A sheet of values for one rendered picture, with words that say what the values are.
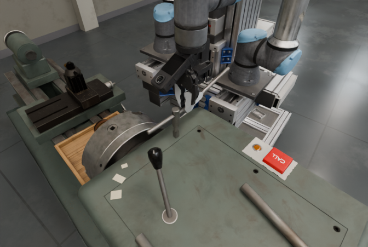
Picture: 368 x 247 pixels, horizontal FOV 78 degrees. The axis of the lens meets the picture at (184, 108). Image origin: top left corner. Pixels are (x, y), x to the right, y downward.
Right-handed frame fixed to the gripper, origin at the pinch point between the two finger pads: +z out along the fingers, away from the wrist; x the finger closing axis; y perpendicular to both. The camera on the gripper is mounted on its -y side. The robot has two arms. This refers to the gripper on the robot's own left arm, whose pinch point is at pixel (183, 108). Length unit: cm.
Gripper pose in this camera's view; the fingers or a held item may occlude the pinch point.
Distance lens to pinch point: 66.0
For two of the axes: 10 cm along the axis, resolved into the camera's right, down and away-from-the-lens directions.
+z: 0.0, 7.4, 6.7
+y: 7.1, -4.7, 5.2
